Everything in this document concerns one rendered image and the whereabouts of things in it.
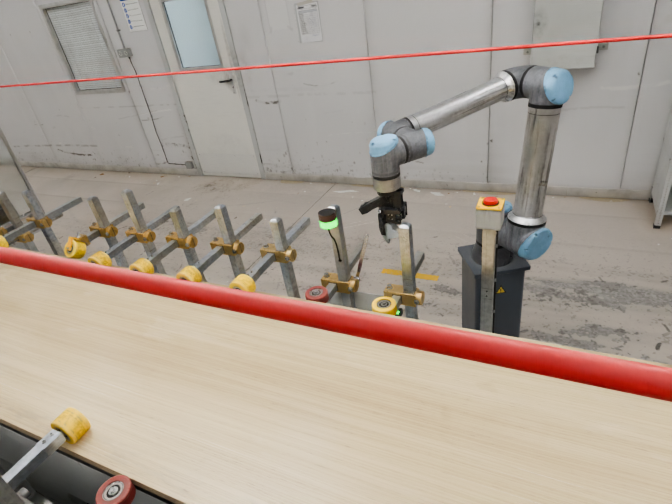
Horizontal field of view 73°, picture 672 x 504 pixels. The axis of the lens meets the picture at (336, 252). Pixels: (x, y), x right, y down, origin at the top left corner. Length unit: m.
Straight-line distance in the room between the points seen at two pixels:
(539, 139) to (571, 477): 1.17
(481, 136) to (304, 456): 3.38
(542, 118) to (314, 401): 1.26
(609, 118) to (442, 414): 3.17
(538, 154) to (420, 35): 2.35
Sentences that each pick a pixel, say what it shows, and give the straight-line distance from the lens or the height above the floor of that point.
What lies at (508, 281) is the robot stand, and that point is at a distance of 2.25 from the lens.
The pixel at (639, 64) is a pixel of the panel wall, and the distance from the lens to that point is 3.95.
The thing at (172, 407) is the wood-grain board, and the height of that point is 0.90.
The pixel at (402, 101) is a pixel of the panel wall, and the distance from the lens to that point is 4.21.
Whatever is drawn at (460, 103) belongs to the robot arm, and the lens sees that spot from 1.76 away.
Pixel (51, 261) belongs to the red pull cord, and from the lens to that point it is 0.24.
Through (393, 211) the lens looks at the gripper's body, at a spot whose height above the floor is 1.15.
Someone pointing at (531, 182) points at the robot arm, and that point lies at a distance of 1.93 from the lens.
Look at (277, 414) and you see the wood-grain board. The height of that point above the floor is 0.90.
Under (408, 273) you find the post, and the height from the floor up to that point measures 0.95.
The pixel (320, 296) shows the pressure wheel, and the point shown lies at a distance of 1.58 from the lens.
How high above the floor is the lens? 1.84
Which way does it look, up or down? 31 degrees down
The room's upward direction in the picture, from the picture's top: 10 degrees counter-clockwise
